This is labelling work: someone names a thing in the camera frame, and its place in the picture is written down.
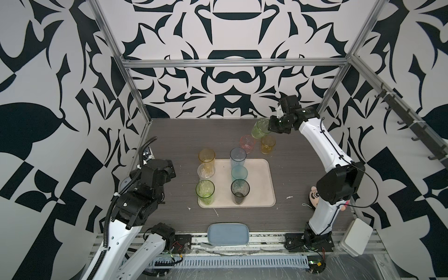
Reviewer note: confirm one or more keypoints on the tall green plastic cup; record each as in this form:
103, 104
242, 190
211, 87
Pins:
205, 190

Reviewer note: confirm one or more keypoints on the grey smoked plastic cup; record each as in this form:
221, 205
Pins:
240, 189

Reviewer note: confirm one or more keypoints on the blue grey oval dish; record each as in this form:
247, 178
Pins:
228, 234

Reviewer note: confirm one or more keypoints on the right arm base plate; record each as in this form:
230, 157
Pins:
301, 242

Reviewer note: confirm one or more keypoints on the white slotted cable duct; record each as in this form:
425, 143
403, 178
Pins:
234, 261

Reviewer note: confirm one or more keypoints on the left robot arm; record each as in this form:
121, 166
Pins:
127, 214

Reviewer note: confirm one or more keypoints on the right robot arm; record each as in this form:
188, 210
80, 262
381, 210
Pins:
342, 175

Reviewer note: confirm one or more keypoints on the white rectangular box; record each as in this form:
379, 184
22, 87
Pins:
356, 238

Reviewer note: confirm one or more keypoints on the black wall hook rack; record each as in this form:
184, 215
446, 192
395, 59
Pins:
422, 131

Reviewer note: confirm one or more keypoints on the pink plastic cup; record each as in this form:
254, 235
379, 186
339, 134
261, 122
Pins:
247, 143

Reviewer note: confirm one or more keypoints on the cartoon face plush toy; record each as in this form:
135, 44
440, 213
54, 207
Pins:
314, 199

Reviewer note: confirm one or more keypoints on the blue clear plastic cup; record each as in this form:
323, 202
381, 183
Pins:
238, 156

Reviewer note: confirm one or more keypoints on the small green plastic cup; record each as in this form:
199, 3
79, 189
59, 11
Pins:
260, 129

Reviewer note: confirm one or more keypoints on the amber plastic cup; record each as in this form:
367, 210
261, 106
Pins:
207, 157

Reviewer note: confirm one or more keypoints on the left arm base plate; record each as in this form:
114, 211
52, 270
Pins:
181, 244

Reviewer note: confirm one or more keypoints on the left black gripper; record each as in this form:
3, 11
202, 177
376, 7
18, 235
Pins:
171, 171

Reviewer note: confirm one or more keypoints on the teal frosted plastic cup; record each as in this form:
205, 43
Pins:
239, 173

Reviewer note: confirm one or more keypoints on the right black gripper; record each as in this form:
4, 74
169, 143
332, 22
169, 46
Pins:
272, 125

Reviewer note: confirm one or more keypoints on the beige plastic tray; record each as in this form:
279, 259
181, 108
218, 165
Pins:
260, 181

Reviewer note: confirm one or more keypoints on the yellow plastic cup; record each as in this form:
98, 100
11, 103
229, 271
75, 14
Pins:
267, 144

